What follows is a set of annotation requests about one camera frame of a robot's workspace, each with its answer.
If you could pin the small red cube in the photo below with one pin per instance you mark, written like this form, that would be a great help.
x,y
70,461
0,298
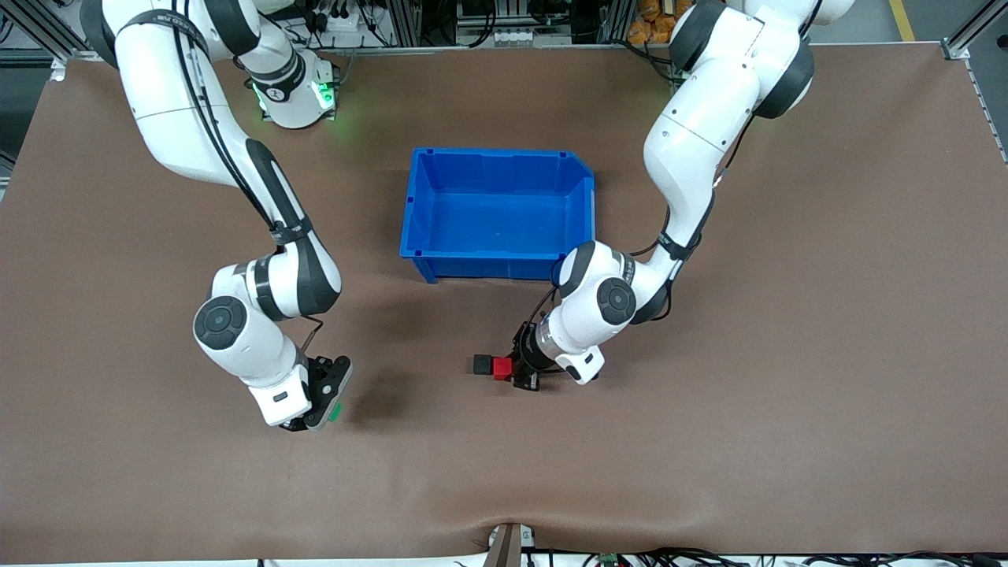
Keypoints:
x,y
502,368

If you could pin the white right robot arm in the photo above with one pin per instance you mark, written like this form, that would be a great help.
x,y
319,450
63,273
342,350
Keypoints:
x,y
173,102

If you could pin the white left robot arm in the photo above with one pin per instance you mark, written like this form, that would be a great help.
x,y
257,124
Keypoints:
x,y
709,118

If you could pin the small black cube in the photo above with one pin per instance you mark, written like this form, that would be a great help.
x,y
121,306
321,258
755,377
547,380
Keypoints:
x,y
482,364

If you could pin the brown table mat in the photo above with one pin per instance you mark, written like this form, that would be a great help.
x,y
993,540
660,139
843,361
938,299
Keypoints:
x,y
504,472

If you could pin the blue plastic storage bin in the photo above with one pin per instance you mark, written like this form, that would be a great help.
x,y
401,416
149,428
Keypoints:
x,y
496,228

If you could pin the white terminal block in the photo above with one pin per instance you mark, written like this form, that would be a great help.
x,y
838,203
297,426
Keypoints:
x,y
520,35

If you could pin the pile of orange items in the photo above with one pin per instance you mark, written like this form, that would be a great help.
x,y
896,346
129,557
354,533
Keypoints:
x,y
650,24

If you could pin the white power strip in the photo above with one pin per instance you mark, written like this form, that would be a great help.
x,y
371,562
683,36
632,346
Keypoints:
x,y
339,20

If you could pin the white corner clip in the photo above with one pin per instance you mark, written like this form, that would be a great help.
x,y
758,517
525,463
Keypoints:
x,y
57,71

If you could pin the silver table edge rail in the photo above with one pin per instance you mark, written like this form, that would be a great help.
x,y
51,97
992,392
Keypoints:
x,y
472,50

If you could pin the aluminium frame profile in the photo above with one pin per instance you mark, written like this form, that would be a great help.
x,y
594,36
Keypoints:
x,y
39,25
954,49

